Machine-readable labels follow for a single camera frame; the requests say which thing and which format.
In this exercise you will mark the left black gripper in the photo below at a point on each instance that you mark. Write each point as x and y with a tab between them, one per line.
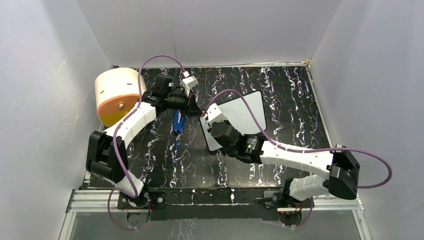
191	109

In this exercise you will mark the small black-framed whiteboard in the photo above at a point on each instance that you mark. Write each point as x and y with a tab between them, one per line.
239	117

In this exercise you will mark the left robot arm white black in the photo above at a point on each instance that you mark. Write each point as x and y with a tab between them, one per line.
107	150

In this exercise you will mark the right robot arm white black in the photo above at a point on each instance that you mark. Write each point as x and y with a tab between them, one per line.
334	172

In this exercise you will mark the blue stapler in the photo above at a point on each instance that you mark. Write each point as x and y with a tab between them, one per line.
178	122

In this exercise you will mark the cream orange cylindrical drum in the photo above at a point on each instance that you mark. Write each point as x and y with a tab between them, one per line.
116	93

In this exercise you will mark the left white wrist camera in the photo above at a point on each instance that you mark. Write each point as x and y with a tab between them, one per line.
188	83

